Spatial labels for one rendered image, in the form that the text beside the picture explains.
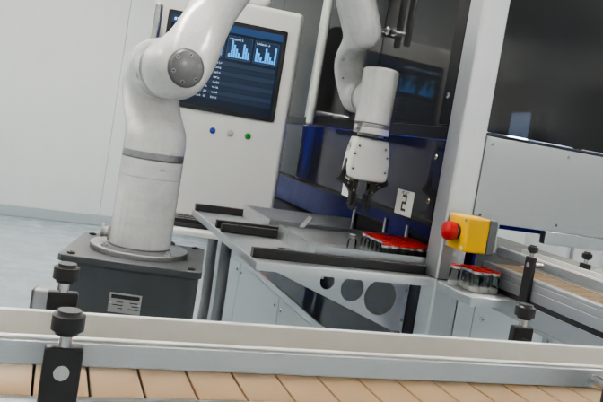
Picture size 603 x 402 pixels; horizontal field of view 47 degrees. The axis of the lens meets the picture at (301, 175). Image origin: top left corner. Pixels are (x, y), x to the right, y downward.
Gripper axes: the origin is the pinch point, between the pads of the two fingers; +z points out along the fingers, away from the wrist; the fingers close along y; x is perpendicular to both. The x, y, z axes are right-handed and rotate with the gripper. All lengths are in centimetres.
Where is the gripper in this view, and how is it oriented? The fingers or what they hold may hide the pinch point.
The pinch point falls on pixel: (359, 201)
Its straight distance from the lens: 164.5
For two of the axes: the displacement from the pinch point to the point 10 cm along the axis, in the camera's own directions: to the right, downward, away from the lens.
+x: -3.3, -1.0, 9.4
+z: -1.6, 9.9, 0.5
